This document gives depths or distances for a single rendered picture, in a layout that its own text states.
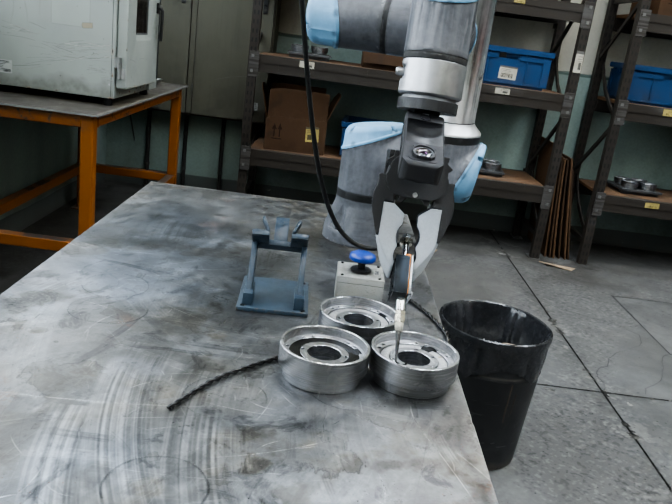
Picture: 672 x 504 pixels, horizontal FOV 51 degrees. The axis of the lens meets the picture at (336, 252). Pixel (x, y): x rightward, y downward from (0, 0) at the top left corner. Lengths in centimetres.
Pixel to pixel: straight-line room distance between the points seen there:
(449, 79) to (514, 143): 415
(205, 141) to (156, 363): 415
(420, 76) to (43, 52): 240
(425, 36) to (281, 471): 49
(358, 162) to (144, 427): 75
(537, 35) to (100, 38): 293
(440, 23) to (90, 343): 54
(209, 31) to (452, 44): 386
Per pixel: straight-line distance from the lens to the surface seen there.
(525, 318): 229
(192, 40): 467
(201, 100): 467
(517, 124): 496
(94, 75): 303
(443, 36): 83
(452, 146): 129
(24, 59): 312
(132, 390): 79
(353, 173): 133
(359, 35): 95
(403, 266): 82
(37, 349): 88
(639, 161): 524
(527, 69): 443
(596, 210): 456
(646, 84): 465
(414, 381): 81
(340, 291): 105
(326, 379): 79
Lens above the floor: 119
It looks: 17 degrees down
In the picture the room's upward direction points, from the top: 8 degrees clockwise
